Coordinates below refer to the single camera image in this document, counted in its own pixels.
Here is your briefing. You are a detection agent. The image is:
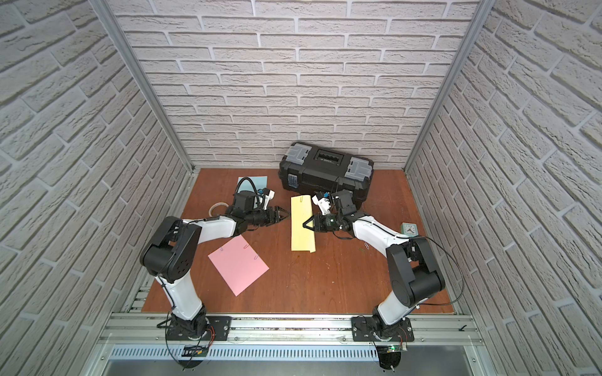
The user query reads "yellow paper sheet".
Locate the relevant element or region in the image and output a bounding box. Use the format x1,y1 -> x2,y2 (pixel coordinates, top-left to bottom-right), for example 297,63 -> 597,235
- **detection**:
291,195 -> 316,253

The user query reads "light blue paper sheet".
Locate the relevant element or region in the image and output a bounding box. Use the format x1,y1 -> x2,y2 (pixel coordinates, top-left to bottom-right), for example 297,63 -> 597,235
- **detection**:
235,176 -> 267,192

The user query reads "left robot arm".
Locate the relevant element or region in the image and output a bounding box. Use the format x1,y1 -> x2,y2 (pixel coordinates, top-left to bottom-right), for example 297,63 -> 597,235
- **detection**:
140,189 -> 290,339

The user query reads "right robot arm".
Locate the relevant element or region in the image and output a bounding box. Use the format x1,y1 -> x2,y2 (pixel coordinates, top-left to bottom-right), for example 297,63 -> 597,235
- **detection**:
303,191 -> 445,332

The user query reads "black plastic toolbox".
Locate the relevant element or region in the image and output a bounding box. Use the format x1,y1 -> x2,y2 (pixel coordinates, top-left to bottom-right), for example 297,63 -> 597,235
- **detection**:
278,141 -> 374,208

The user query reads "clear tape roll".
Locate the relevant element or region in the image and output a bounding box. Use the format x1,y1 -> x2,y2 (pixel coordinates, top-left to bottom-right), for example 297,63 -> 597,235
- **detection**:
208,201 -> 230,217

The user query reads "pink paper sheet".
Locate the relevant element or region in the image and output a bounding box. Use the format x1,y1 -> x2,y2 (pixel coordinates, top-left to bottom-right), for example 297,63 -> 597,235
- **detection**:
209,236 -> 269,296

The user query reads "small teal alarm clock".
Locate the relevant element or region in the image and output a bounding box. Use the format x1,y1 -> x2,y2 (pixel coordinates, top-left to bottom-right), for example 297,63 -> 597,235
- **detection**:
401,222 -> 420,238

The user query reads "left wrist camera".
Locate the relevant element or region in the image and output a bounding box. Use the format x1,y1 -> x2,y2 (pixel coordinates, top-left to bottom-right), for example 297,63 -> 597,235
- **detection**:
258,188 -> 275,210

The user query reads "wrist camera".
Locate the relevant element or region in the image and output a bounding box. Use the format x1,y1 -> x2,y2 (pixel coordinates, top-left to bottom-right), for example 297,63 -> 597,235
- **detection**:
258,188 -> 275,210
311,191 -> 332,216

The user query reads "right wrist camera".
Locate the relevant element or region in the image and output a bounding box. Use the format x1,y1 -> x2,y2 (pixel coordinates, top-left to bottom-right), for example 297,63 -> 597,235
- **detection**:
311,191 -> 332,216

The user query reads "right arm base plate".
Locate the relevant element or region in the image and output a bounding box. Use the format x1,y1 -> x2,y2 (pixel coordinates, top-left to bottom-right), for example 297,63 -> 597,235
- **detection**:
351,315 -> 415,344

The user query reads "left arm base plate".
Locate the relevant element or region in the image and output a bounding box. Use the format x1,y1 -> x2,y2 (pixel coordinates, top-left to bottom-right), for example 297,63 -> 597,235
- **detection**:
166,315 -> 232,342

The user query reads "aluminium front rail frame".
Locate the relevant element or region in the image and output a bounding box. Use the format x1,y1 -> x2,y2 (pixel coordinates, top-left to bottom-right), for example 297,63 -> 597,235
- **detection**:
94,313 -> 484,364

